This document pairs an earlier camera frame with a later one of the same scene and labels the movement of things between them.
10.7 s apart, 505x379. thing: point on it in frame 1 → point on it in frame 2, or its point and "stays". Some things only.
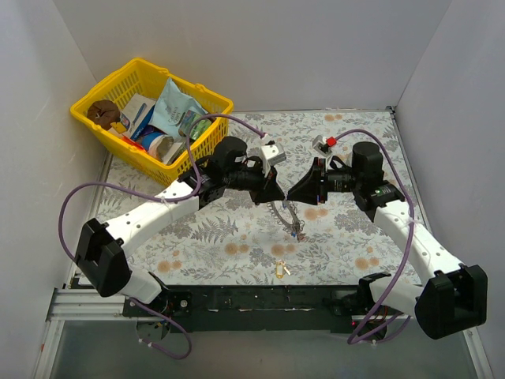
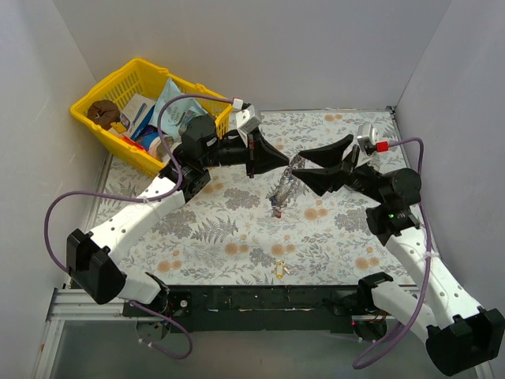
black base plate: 197,309 stays
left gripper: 264,183 → 251,154
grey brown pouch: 167,148 stays
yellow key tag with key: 281,269 stays
